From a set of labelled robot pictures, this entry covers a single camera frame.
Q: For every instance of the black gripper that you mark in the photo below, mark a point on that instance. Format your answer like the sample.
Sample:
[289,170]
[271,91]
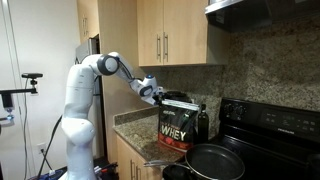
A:
[163,96]

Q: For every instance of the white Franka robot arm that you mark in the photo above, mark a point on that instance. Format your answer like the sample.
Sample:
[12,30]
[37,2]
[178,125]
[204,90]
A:
[78,100]

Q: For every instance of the black red whey bag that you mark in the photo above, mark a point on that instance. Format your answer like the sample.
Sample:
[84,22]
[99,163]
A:
[176,130]

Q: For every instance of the dark glass bottle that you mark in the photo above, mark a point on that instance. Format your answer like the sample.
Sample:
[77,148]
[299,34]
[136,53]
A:
[203,125]

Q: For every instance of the light wood upper cabinet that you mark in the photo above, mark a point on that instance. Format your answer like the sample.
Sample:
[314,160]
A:
[186,30]

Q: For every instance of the light wood cabinet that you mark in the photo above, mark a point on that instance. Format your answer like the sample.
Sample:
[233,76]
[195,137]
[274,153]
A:
[125,160]
[186,30]

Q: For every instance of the light wood lower cabinet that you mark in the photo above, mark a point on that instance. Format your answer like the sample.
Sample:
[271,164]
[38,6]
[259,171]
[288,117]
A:
[125,160]

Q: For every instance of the small black pan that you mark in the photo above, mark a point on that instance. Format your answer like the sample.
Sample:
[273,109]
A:
[176,174]

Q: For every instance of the light wood tall side panel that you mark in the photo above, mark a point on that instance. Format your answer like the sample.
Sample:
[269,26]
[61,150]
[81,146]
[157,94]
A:
[115,33]

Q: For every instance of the large black frying pan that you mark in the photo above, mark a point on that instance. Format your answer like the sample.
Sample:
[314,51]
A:
[215,163]

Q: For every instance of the stainless steel refrigerator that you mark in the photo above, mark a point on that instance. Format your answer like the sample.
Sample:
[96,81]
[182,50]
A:
[86,49]

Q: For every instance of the red and black tool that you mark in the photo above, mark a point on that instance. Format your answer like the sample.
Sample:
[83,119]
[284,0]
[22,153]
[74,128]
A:
[106,167]

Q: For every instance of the wood cabinet above refrigerator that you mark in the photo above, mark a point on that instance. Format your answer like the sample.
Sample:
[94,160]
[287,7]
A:
[89,16]

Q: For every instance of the black kitchen stove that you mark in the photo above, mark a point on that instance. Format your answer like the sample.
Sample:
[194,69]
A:
[276,140]

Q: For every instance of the steel range hood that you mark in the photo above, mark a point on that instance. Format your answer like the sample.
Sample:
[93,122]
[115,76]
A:
[253,13]

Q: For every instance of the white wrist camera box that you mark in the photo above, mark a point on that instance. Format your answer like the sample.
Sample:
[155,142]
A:
[157,97]

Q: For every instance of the white wall outlet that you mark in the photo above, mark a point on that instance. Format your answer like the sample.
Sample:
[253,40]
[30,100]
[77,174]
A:
[41,148]

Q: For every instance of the black camera on stand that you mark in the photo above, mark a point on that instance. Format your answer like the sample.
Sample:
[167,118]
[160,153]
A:
[32,76]

